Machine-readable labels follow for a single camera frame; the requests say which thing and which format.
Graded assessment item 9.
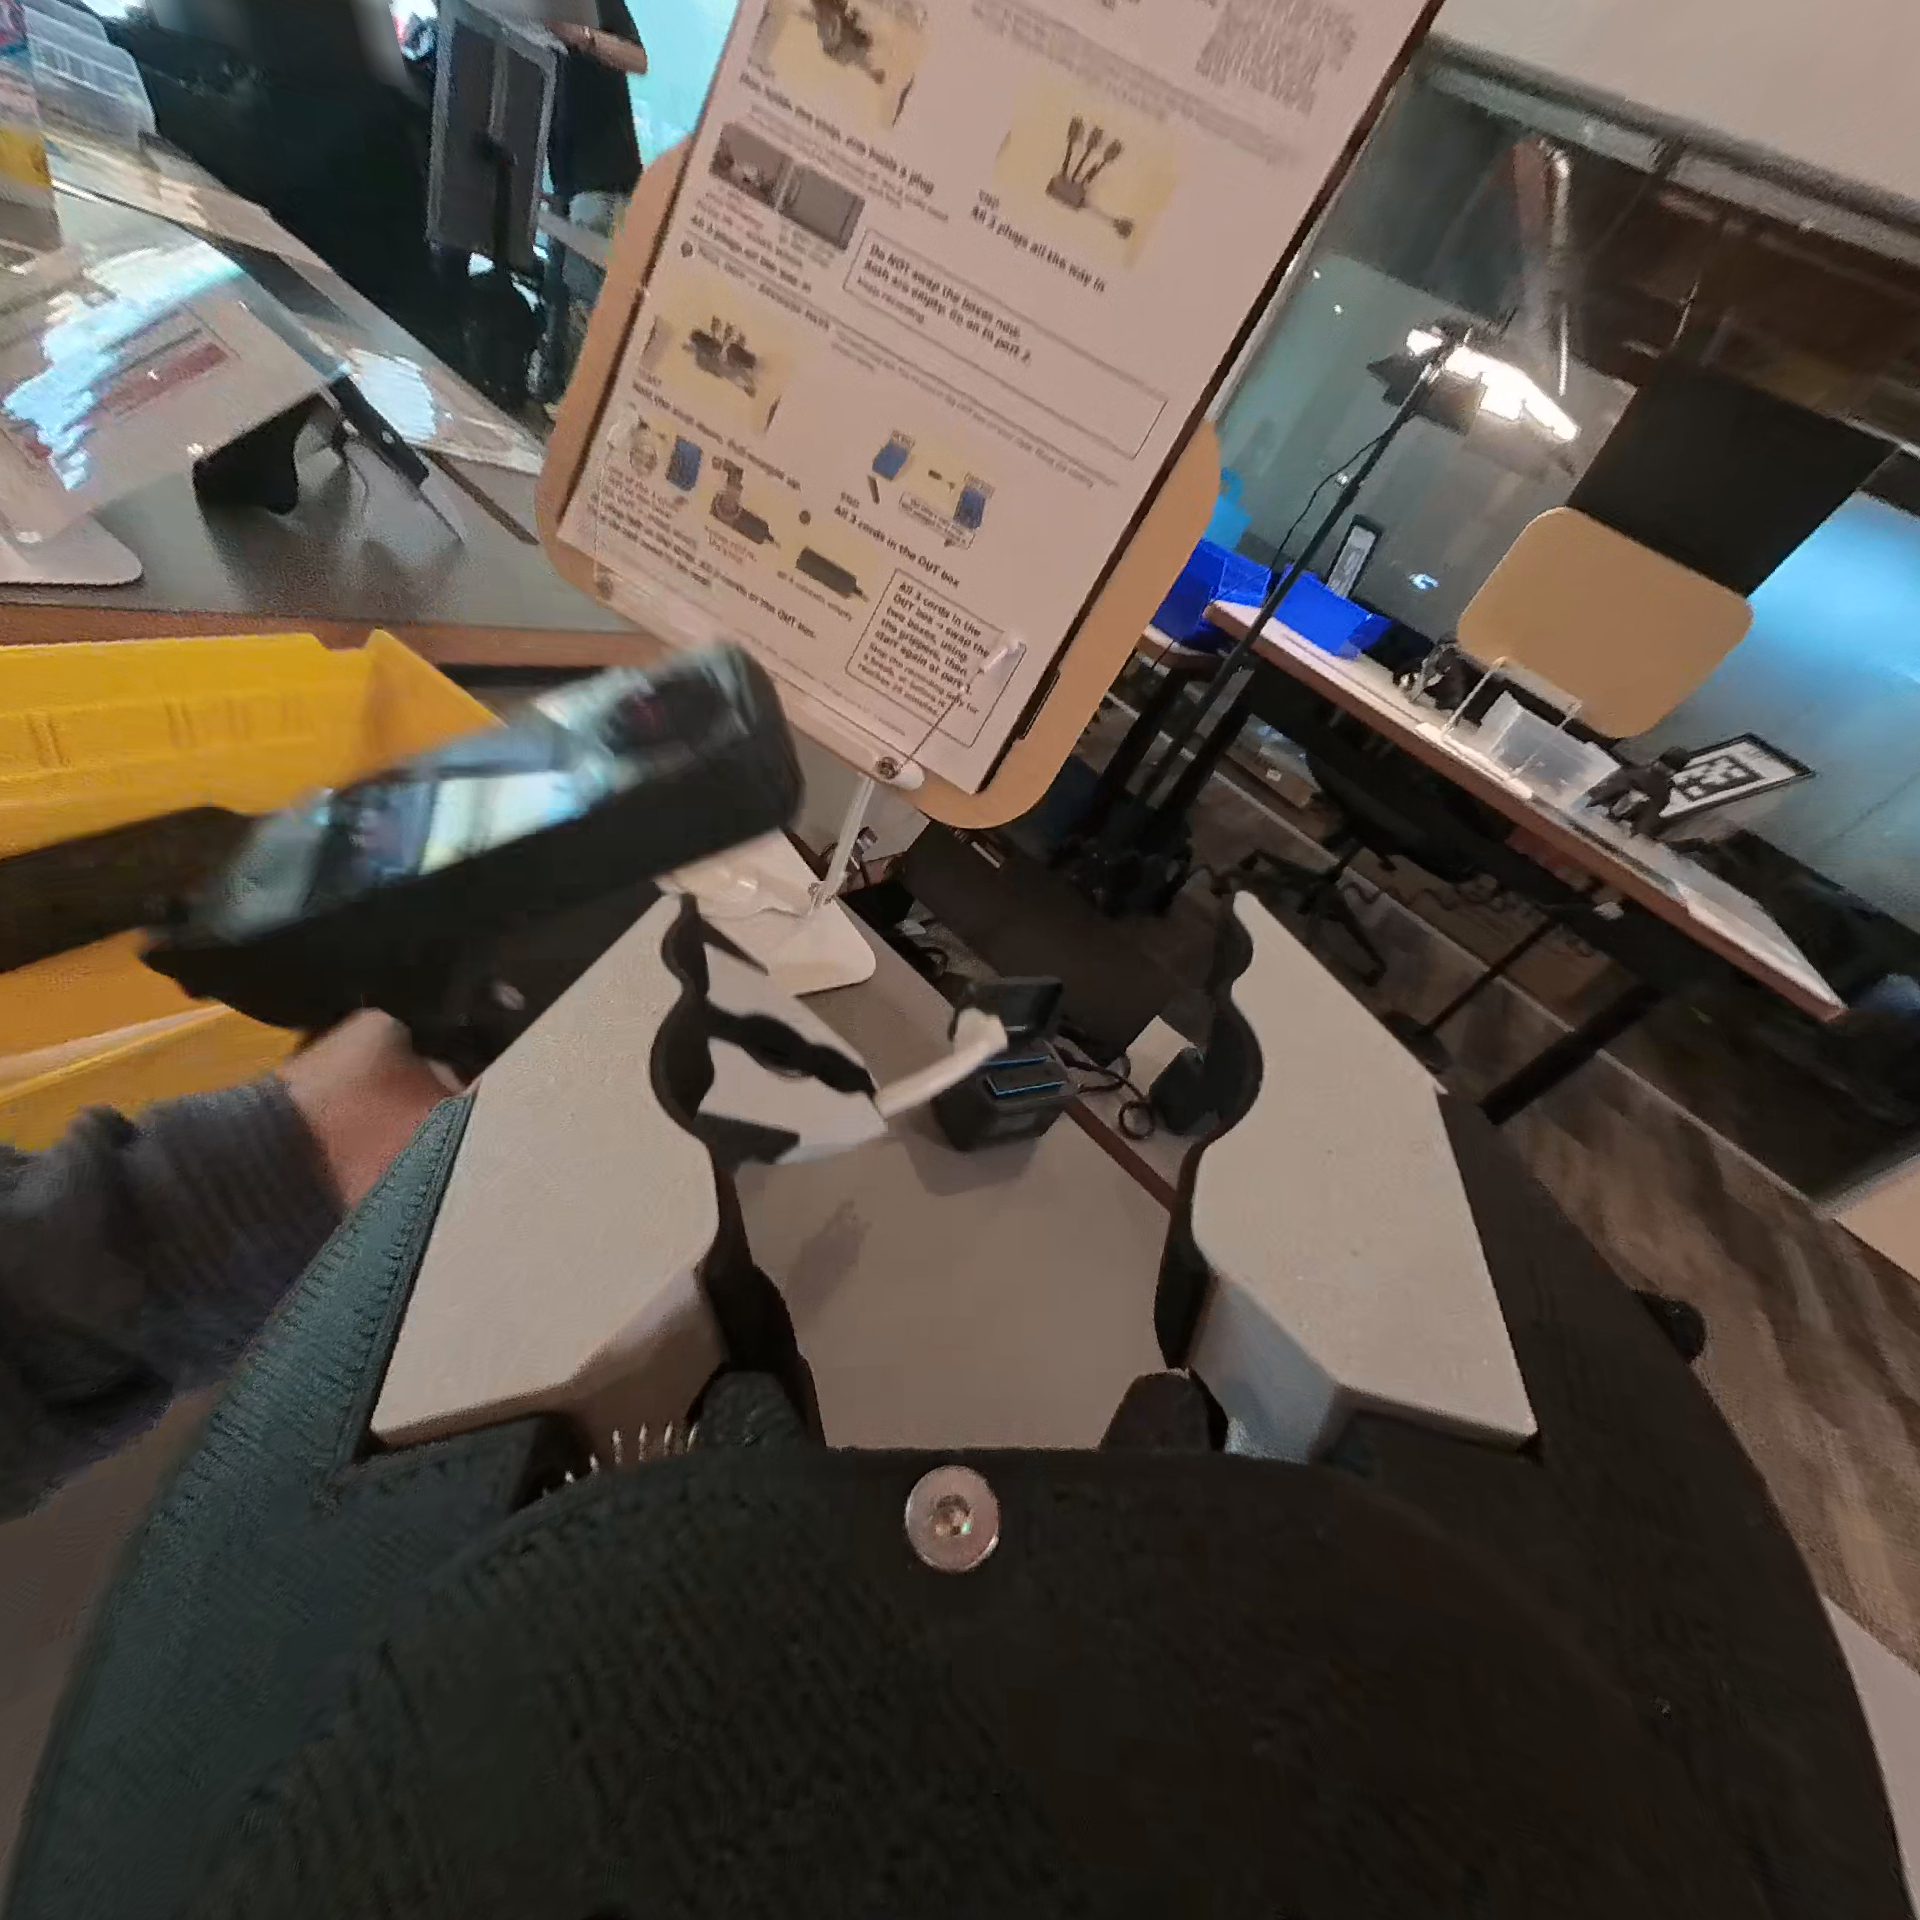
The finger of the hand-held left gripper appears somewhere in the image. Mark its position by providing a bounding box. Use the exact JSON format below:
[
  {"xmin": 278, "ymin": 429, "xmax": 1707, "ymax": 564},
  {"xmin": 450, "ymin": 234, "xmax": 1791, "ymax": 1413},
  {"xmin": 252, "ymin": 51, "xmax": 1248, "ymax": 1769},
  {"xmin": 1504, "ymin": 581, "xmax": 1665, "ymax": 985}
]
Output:
[{"xmin": 694, "ymin": 1001, "xmax": 1010, "ymax": 1170}]

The small black blue device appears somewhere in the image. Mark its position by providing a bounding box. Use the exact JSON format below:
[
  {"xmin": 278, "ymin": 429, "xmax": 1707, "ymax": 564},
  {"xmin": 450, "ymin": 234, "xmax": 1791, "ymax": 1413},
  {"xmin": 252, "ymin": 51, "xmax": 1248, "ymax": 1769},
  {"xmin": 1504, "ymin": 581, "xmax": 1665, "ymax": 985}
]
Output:
[{"xmin": 930, "ymin": 976, "xmax": 1078, "ymax": 1154}]

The person's left hand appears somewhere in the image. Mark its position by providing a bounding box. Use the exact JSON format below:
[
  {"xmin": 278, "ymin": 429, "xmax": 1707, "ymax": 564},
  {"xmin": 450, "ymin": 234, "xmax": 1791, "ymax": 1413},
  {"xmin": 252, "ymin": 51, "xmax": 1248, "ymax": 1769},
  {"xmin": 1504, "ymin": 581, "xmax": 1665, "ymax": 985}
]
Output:
[{"xmin": 286, "ymin": 1008, "xmax": 473, "ymax": 1209}]

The yellow plastic bin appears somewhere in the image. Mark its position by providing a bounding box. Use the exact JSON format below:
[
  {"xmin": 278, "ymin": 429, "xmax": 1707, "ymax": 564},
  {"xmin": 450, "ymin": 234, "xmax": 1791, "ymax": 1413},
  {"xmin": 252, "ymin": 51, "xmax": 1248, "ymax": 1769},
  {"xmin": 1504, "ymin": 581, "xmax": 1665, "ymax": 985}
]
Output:
[{"xmin": 0, "ymin": 632, "xmax": 511, "ymax": 1154}]

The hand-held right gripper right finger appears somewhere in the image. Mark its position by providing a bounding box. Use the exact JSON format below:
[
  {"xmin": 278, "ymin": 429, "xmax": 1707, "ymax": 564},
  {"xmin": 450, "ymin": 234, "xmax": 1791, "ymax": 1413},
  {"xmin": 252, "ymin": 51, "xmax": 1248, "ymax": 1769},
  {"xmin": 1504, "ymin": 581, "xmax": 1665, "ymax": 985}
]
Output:
[{"xmin": 1155, "ymin": 891, "xmax": 1538, "ymax": 1460}]

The blue plastic bin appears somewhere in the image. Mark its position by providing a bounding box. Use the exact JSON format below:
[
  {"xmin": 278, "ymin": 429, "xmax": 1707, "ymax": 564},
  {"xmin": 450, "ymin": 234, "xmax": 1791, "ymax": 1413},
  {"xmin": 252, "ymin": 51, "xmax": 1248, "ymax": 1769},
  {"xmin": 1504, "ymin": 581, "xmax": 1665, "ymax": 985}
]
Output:
[
  {"xmin": 1275, "ymin": 570, "xmax": 1392, "ymax": 664},
  {"xmin": 1155, "ymin": 537, "xmax": 1296, "ymax": 650}
]

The clear plastic container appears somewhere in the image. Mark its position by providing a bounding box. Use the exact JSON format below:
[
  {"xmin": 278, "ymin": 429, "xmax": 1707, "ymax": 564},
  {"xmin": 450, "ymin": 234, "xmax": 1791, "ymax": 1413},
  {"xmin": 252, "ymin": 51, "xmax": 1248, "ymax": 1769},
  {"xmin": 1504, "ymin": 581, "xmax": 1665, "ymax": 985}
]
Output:
[{"xmin": 1440, "ymin": 693, "xmax": 1609, "ymax": 801}]

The wooden instruction board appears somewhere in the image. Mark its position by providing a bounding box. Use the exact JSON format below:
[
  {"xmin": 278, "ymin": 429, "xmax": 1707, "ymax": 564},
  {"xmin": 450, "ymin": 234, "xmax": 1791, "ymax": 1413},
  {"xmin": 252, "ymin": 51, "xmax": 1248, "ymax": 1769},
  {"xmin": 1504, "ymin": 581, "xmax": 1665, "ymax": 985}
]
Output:
[{"xmin": 536, "ymin": 0, "xmax": 1444, "ymax": 833}]

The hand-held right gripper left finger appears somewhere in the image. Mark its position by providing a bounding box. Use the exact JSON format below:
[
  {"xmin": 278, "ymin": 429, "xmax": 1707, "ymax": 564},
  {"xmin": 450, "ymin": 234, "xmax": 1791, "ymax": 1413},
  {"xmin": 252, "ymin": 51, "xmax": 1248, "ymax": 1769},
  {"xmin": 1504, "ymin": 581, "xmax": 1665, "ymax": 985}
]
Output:
[{"xmin": 370, "ymin": 891, "xmax": 828, "ymax": 1471}]

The long white desk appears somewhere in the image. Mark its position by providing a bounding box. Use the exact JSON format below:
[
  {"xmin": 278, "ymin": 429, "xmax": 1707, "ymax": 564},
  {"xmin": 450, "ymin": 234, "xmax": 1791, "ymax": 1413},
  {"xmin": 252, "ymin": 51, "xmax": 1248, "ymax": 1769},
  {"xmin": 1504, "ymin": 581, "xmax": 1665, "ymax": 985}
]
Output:
[{"xmin": 1208, "ymin": 596, "xmax": 1850, "ymax": 1025}]

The plain beige board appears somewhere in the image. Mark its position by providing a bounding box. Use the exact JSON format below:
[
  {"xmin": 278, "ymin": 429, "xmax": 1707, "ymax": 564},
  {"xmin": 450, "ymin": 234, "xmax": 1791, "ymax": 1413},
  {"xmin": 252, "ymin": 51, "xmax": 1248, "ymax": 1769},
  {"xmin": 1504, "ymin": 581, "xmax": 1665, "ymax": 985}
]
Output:
[{"xmin": 1458, "ymin": 507, "xmax": 1754, "ymax": 740}]

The black white marker tag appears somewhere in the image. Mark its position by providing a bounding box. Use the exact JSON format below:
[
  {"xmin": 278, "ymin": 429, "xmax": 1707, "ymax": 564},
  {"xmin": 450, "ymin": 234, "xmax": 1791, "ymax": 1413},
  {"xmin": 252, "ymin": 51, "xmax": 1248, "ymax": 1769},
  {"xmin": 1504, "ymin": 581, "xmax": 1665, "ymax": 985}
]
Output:
[{"xmin": 1663, "ymin": 729, "xmax": 1817, "ymax": 825}]

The black light tripod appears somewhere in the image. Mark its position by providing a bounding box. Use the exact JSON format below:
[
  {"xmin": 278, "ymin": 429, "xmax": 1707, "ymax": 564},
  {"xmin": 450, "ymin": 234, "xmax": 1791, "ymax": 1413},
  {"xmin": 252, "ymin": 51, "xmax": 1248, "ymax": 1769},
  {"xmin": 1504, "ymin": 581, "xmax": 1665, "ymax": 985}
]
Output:
[{"xmin": 1049, "ymin": 322, "xmax": 1488, "ymax": 922}]

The person's left forearm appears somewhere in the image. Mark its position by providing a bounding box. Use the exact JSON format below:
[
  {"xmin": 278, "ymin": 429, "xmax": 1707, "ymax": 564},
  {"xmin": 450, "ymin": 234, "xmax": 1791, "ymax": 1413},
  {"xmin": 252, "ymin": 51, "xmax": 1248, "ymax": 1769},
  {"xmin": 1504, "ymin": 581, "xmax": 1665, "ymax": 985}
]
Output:
[{"xmin": 0, "ymin": 1072, "xmax": 351, "ymax": 1520}]

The clear acrylic sign holder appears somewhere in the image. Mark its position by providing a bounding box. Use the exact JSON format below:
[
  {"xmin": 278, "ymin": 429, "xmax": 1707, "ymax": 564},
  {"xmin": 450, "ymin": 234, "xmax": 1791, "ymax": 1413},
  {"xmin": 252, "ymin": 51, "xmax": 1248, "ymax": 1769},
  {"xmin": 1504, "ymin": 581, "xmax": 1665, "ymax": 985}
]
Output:
[{"xmin": 0, "ymin": 224, "xmax": 467, "ymax": 545}]

